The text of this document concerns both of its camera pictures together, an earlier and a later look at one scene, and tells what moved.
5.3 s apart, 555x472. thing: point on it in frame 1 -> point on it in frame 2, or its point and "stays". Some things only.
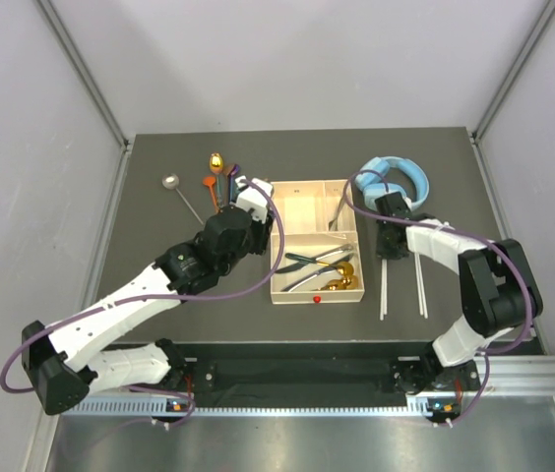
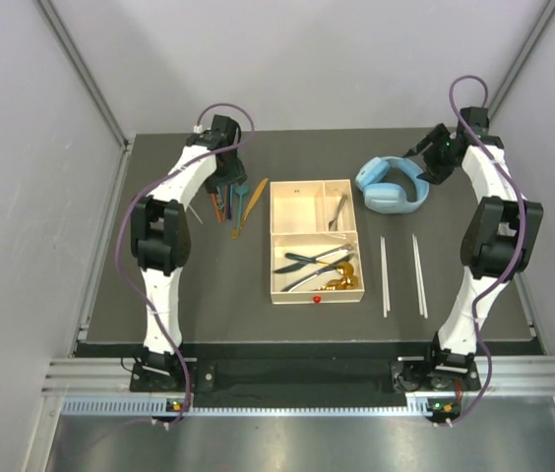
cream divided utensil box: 320,261 stays
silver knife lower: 317,273 stays
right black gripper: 382,250 -> 435,173
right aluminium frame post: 477,136 stays
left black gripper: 263,229 -> 235,174
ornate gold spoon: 348,282 stays
